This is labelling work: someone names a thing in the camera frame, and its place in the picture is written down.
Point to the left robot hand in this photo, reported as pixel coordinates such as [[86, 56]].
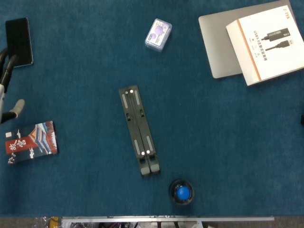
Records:
[[2, 95]]

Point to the red illustrated book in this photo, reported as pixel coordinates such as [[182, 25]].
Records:
[[31, 142]]

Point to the silver closed laptop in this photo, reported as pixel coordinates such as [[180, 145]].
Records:
[[216, 47]]

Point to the crinkled clear plastic wrap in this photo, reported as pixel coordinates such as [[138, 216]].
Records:
[[42, 222]]

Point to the teal table cloth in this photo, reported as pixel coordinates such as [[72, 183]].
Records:
[[71, 71]]

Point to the small clear plastic case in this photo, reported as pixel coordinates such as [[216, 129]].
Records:
[[158, 35]]

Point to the black smartphone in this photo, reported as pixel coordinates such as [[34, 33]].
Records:
[[20, 38]]

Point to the black folding laptop stand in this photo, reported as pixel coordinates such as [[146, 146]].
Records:
[[137, 123]]

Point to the small black device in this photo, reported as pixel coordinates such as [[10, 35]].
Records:
[[302, 119]]

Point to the dark bottle with blue cap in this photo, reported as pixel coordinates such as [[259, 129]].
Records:
[[181, 192]]

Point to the aluminium frame rail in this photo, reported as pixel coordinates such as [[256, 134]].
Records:
[[166, 218]]

